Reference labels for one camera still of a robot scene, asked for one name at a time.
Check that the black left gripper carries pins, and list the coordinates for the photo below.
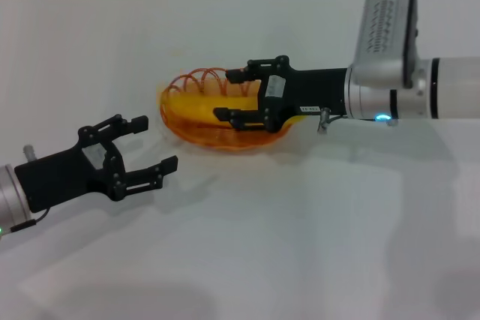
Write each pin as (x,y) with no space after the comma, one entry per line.
(56,177)

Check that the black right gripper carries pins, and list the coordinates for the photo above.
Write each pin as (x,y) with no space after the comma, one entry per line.
(315,89)

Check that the yellow banana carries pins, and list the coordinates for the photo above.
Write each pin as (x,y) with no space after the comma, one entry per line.
(195,108)

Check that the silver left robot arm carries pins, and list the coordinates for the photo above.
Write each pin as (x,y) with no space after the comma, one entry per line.
(11,200)

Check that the left gripper silver plug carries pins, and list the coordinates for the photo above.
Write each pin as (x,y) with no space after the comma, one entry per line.
(29,152)

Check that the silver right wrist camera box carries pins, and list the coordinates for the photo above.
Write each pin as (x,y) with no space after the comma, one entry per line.
(382,27)

